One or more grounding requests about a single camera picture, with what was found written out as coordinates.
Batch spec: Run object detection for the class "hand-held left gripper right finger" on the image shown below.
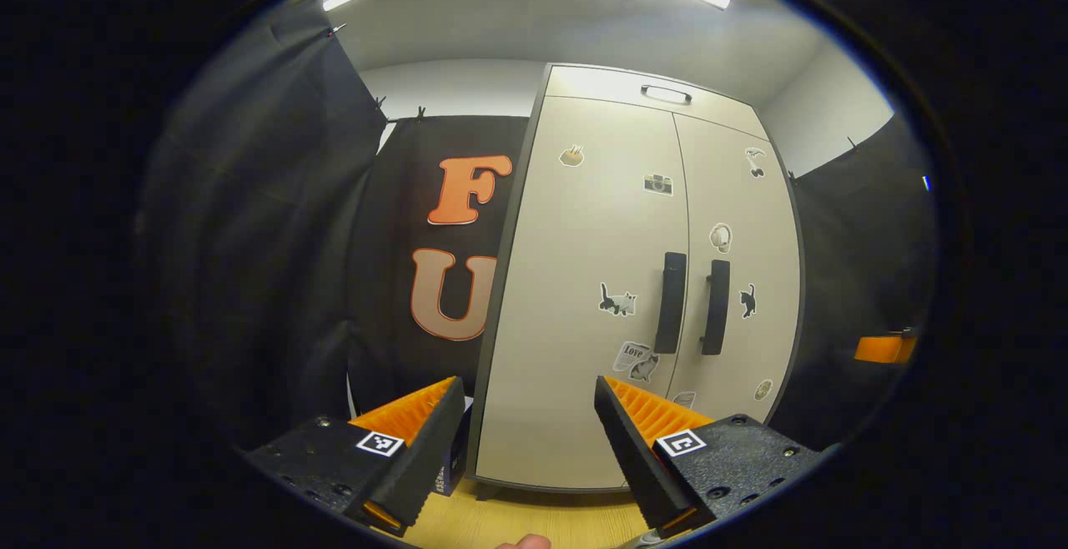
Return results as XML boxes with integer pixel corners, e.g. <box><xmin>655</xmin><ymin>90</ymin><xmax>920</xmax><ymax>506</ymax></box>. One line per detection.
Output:
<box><xmin>593</xmin><ymin>375</ymin><xmax>824</xmax><ymax>542</ymax></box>

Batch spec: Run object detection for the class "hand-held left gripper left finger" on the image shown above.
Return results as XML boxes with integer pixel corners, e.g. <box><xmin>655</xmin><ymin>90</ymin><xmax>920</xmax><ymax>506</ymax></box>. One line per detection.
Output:
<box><xmin>247</xmin><ymin>376</ymin><xmax>467</xmax><ymax>539</ymax></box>

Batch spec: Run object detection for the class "white and grey cabinet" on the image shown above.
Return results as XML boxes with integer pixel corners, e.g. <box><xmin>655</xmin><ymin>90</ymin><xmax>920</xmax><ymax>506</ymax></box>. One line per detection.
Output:
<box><xmin>466</xmin><ymin>63</ymin><xmax>806</xmax><ymax>504</ymax></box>

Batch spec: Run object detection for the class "white cabinet door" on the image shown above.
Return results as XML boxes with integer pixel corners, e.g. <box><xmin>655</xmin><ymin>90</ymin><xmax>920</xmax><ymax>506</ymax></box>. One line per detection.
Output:
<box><xmin>474</xmin><ymin>97</ymin><xmax>692</xmax><ymax>491</ymax></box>
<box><xmin>674</xmin><ymin>113</ymin><xmax>802</xmax><ymax>426</ymax></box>

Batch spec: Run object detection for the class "black door handle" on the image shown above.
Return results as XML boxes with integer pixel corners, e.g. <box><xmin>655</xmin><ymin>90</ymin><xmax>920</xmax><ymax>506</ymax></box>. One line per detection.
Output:
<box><xmin>699</xmin><ymin>259</ymin><xmax>732</xmax><ymax>357</ymax></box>
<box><xmin>653</xmin><ymin>252</ymin><xmax>688</xmax><ymax>355</ymax></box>

